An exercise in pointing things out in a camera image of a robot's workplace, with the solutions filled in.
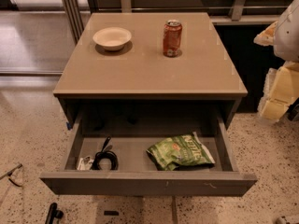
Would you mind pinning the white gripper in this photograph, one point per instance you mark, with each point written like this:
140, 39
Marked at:
289, 36

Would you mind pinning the green jalapeno chip bag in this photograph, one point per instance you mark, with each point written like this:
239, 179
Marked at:
180, 151

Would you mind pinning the grey cabinet with counter top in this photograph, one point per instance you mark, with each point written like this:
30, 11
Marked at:
204, 69

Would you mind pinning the black tool on floor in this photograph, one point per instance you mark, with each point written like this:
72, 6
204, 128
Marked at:
53, 213

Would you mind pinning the open grey top drawer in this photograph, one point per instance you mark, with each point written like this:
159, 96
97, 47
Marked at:
137, 175

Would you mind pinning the orange soda can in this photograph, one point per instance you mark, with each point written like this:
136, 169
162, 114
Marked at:
172, 38

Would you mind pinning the white paper bowl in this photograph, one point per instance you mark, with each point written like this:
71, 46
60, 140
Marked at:
112, 38

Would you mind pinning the small white packet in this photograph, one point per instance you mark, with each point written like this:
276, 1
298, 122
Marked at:
85, 164

